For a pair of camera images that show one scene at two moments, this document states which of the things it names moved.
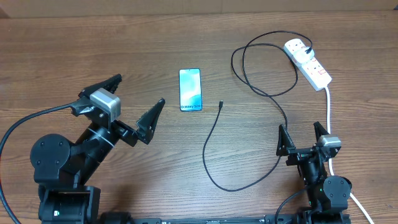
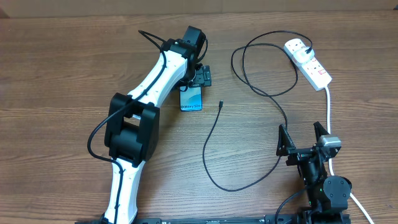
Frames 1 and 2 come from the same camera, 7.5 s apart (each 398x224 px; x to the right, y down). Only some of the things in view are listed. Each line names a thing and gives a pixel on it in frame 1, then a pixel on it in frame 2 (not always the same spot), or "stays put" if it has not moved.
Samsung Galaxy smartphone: (190, 89) stays put
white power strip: (312, 70) stays put
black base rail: (305, 218) stays put
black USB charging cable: (213, 125) -> (250, 82)
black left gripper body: (122, 131) -> (201, 78)
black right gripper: (285, 143) stays put
